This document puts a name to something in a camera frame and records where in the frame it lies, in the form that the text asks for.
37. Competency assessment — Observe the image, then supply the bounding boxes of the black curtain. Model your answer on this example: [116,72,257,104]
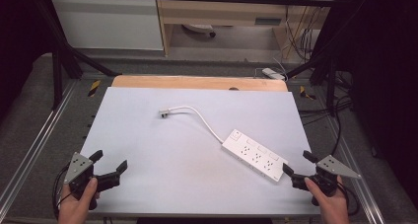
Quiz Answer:
[0,0,55,119]
[328,0,418,200]

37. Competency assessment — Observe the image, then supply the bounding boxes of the yellow black tape marker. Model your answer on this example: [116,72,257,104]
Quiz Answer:
[299,85,317,101]
[87,79,102,98]

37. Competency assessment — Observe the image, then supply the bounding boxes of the wooden table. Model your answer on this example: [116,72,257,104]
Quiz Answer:
[111,74,289,93]

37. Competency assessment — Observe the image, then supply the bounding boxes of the white cabinet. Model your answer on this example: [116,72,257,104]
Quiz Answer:
[50,0,165,51]

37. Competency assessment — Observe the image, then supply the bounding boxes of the person's right hand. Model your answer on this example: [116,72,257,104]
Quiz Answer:
[304,176,351,224]

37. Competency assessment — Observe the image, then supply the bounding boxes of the white power strip on floor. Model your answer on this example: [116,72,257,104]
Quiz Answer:
[261,67,286,81]

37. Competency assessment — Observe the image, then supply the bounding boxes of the bundle of hanging cables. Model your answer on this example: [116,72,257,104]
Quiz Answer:
[282,5,322,62]

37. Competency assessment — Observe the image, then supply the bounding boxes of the black metal stand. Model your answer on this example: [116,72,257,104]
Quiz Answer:
[33,0,122,111]
[285,6,340,117]

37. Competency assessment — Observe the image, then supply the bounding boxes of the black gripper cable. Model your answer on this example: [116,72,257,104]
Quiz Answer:
[51,164,72,220]
[339,181,361,217]

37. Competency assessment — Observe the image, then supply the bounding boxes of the aluminium rail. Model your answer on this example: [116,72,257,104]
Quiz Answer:
[0,80,79,206]
[323,114,386,224]

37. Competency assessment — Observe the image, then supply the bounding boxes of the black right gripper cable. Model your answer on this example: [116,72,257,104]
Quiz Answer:
[339,181,361,217]

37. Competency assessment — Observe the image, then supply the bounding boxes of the office chair base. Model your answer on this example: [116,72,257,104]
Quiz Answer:
[181,23,217,38]

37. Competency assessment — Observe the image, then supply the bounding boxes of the white table mat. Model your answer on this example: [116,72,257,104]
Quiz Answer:
[79,86,321,217]

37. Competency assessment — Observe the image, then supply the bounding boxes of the white power strip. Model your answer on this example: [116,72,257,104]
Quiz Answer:
[261,67,286,81]
[221,128,289,183]

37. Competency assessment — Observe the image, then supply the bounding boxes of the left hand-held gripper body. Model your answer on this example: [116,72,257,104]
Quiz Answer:
[63,151,102,211]

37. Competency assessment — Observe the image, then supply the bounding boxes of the white power strip cable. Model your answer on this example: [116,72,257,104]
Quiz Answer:
[169,105,226,144]

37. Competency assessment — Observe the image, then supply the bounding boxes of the black floor cables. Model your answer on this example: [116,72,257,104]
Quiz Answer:
[297,95,355,157]

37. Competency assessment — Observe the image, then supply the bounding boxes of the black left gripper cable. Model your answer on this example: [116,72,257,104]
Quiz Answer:
[51,164,72,220]

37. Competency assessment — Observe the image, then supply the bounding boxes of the person's left hand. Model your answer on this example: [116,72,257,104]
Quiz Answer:
[57,177,101,224]

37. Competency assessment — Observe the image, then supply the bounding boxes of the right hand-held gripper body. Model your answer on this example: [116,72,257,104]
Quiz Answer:
[310,154,363,207]

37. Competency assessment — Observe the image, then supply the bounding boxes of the wooden desk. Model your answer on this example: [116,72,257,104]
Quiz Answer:
[154,0,339,57]

